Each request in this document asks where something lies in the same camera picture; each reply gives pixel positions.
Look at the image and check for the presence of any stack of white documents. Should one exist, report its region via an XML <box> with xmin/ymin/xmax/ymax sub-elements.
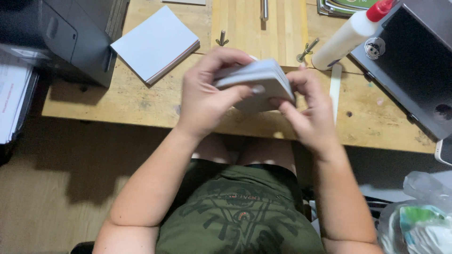
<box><xmin>0</xmin><ymin>49</ymin><xmax>39</xmax><ymax>144</ymax></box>

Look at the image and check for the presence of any clear plastic bag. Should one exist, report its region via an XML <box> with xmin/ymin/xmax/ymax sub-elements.
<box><xmin>376</xmin><ymin>171</ymin><xmax>452</xmax><ymax>254</ymax></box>

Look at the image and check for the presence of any stack of green books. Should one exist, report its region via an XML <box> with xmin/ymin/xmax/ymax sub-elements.
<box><xmin>317</xmin><ymin>0</ymin><xmax>382</xmax><ymax>17</ymax></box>

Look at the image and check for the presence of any grey paper stack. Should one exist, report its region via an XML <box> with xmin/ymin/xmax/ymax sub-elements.
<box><xmin>213</xmin><ymin>58</ymin><xmax>296</xmax><ymax>115</ymax></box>

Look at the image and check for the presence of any white phone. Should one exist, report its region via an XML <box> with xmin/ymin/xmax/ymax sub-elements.
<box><xmin>434</xmin><ymin>136</ymin><xmax>452</xmax><ymax>166</ymax></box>

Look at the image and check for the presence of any green printed shirt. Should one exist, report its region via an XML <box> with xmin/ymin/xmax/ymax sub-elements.
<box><xmin>155</xmin><ymin>159</ymin><xmax>325</xmax><ymax>254</ymax></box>

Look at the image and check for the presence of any dark grey laptop with sticker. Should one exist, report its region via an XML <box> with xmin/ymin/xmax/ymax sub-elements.
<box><xmin>350</xmin><ymin>0</ymin><xmax>452</xmax><ymax>141</ymax></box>

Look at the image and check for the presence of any white square paper stack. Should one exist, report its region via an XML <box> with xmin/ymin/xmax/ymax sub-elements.
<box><xmin>110</xmin><ymin>5</ymin><xmax>201</xmax><ymax>85</ymax></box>

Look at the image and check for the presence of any person's right hand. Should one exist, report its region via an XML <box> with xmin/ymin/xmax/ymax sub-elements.
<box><xmin>269</xmin><ymin>64</ymin><xmax>340</xmax><ymax>159</ymax></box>

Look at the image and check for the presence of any black printer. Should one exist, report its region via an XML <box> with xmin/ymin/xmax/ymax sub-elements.
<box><xmin>0</xmin><ymin>0</ymin><xmax>130</xmax><ymax>88</ymax></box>

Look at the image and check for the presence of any person's left hand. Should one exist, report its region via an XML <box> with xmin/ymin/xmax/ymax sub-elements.
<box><xmin>177</xmin><ymin>47</ymin><xmax>266</xmax><ymax>139</ymax></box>

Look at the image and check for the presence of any wooden book press board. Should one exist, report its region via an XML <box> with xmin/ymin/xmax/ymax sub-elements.
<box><xmin>210</xmin><ymin>0</ymin><xmax>309</xmax><ymax>68</ymax></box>

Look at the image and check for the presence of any white bone folder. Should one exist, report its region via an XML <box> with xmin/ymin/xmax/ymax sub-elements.
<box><xmin>329</xmin><ymin>63</ymin><xmax>343</xmax><ymax>125</ymax></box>

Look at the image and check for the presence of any white glue bottle red cap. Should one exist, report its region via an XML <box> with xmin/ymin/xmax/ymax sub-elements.
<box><xmin>311</xmin><ymin>0</ymin><xmax>397</xmax><ymax>71</ymax></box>

